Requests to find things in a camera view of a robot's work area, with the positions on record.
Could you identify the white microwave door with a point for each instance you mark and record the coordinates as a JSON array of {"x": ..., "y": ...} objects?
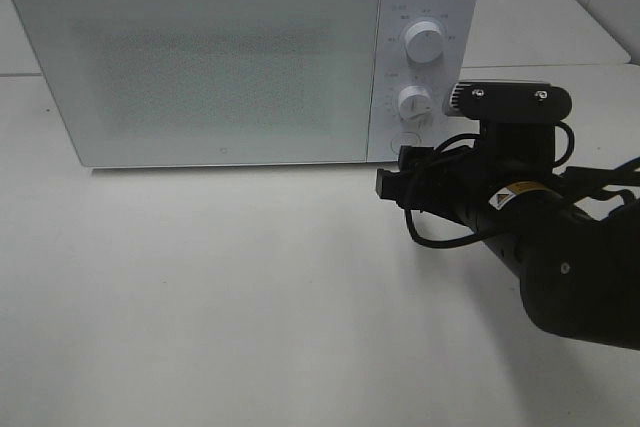
[{"x": 152, "y": 83}]

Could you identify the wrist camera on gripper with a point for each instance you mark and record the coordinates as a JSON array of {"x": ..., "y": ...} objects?
[{"x": 510, "y": 102}]

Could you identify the upper white control knob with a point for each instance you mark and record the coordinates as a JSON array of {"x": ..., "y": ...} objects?
[{"x": 424, "y": 41}]

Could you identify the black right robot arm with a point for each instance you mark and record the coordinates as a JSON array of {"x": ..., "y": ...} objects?
[{"x": 569, "y": 234}]

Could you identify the round door release button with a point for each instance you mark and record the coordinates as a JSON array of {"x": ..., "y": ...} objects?
[{"x": 405, "y": 139}]

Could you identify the white timer knob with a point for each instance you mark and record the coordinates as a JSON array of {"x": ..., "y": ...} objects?
[{"x": 414, "y": 102}]

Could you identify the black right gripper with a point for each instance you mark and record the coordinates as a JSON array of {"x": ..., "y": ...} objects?
[{"x": 505, "y": 179}]

